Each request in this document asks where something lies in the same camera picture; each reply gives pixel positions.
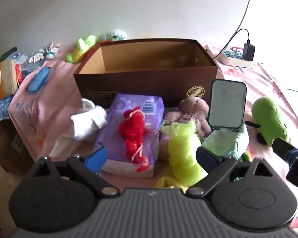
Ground red packet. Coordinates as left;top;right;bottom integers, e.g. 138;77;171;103
15;64;24;85

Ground black charger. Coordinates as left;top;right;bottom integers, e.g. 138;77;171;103
243;43;256;61

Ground red yarn bundle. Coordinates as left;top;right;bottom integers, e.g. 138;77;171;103
118;107;153;172

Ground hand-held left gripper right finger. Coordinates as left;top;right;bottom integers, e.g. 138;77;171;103
185;146;286;199

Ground blue white patterned pouch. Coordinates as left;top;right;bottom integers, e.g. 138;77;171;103
0;95;14;122

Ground yellow-green mesh cloth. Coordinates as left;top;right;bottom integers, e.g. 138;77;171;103
155;121;209;190

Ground white panda plush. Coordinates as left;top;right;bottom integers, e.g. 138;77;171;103
103;30;127;41

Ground brown cardboard box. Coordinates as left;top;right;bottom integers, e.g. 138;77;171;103
73;38;218;107

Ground white knit glove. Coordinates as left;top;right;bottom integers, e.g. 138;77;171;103
28;51;45;64

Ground purple tissue packet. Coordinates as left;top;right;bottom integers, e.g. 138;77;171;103
93;93;164;178

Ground blue white small packets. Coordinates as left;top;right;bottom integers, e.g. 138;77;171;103
14;53;28;64

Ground lime green plush toy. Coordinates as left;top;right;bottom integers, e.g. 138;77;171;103
66;35;98;63

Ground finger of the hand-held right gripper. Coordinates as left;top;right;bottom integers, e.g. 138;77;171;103
272;136;298;163

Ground black cable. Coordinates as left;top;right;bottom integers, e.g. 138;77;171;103
212;28;250;60

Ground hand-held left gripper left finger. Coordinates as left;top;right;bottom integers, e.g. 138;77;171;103
22;146;121;199

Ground pink plush bunny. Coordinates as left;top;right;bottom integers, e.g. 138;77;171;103
159;97;213;161

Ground white power strip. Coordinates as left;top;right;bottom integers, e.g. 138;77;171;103
215;47;257;69

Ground yellow paper bag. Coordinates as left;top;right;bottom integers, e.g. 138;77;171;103
0;59;18;105

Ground dark curved object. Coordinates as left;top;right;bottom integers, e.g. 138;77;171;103
0;47;18;60

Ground white towel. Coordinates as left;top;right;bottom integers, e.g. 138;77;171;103
49;98;108;158

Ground green round plush toy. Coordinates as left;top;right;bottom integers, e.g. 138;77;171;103
246;97;288;147

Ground white tied cloth bundle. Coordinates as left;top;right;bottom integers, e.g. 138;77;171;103
44;42;61;60

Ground blue handheld device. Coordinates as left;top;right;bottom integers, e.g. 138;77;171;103
27;67;51;94

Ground pink printed bedsheet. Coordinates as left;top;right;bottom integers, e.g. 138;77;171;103
7;42;298;230

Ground dark green knit piece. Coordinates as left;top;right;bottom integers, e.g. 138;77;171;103
241;151;253;163

